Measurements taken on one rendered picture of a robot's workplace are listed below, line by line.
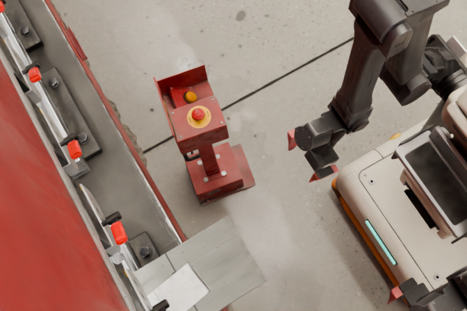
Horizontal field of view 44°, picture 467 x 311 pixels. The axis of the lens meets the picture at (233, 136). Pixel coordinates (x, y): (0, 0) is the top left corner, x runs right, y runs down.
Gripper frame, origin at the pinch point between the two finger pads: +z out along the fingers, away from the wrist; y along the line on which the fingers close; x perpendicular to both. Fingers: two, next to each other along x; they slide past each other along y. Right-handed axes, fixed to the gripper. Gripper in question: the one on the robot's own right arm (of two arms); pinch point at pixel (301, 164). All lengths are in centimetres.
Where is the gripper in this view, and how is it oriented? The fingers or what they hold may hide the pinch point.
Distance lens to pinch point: 146.7
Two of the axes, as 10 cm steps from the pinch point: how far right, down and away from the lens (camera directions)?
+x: 8.0, -2.7, 5.3
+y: 4.9, 8.1, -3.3
